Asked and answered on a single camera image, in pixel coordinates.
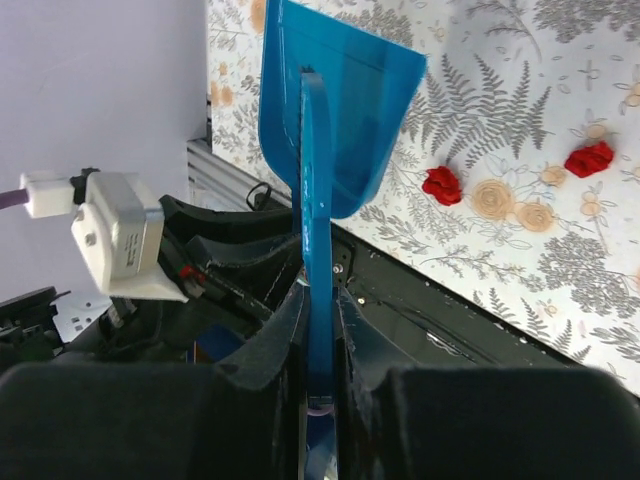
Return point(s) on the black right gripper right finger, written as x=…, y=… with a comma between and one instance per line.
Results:
x=396, y=419

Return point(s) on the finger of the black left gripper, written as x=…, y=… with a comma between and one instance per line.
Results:
x=240, y=284
x=185, y=222

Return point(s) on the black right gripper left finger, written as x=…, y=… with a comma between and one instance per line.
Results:
x=242, y=418

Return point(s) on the blue hand brush black bristles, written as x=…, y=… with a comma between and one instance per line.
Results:
x=316, y=225

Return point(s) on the blue plastic dustpan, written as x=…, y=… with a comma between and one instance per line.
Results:
x=332, y=101

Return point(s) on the red paper scrap near dustpan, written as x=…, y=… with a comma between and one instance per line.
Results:
x=443, y=185

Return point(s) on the red paper scrap middle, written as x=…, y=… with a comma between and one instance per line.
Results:
x=590, y=159

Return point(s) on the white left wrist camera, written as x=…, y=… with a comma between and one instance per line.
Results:
x=118, y=228

